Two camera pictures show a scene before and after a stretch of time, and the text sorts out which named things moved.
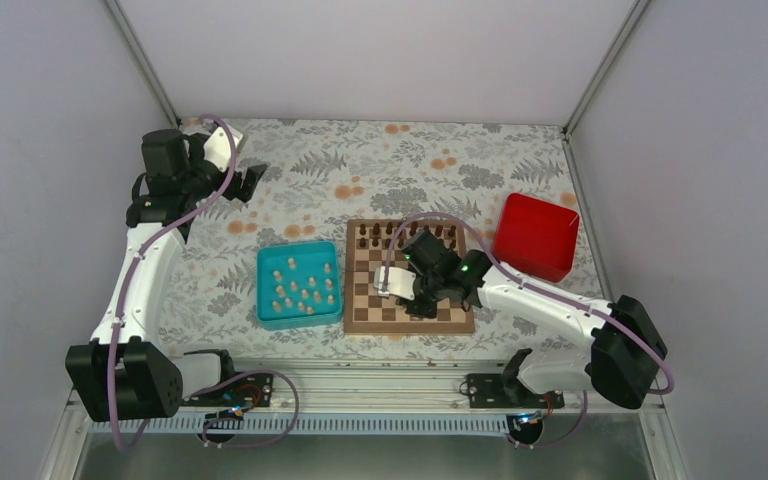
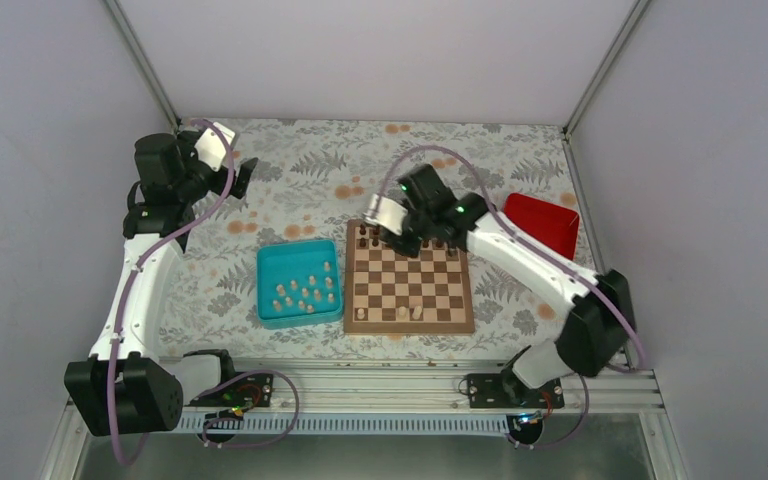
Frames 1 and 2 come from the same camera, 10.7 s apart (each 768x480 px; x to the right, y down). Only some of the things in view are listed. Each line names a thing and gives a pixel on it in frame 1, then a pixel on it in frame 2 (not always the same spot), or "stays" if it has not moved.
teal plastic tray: x=298 y=285 stays
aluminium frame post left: x=145 y=64 stays
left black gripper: x=247 y=185 stays
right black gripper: x=427 y=311 to x=409 y=250
